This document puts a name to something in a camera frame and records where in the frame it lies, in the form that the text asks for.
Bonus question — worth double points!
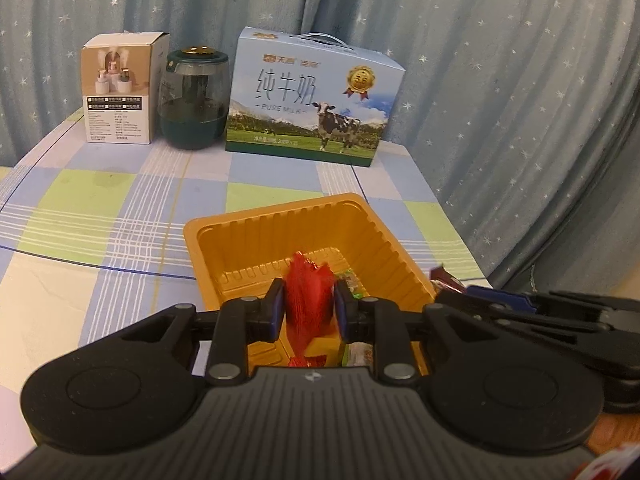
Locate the dark green glass jar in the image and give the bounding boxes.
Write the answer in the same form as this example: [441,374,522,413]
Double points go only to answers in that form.
[157,46,231,151]

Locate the green candy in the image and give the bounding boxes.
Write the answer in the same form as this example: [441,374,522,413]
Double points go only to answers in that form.
[336,270,363,298]

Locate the blue milk carton box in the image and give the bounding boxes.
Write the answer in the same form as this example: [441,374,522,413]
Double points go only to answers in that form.
[225,26,407,167]

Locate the blue star-print curtain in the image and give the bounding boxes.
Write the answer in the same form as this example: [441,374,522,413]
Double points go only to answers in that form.
[0,0,640,301]

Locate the white product box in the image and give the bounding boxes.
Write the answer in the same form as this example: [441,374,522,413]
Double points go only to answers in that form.
[81,32,170,145]

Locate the red white patterned object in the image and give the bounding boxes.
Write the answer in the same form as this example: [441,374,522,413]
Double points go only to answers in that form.
[575,447,640,480]

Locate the checked tablecloth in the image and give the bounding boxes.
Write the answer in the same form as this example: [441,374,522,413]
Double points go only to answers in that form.
[0,110,488,391]

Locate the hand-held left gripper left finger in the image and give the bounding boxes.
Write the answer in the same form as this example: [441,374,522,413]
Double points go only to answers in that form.
[120,277,286,387]

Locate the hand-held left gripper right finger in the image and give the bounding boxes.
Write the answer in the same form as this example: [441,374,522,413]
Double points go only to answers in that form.
[334,279,501,387]

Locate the bright red snack packet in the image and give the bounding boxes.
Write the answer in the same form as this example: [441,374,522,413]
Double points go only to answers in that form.
[282,251,337,356]

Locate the silver foil snack packet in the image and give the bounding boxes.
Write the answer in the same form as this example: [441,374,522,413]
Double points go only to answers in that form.
[342,341,376,367]

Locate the dark red snack packet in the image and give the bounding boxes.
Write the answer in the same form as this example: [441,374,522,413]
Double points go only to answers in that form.
[430,265,468,293]

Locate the red round-logo snack packet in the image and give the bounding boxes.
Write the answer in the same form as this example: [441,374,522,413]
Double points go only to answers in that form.
[287,354,328,370]

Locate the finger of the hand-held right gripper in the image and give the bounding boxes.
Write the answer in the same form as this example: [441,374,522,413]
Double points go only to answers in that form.
[464,285,556,308]
[434,291,613,333]

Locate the orange plastic tray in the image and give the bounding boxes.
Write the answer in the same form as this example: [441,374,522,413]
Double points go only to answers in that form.
[183,192,437,376]

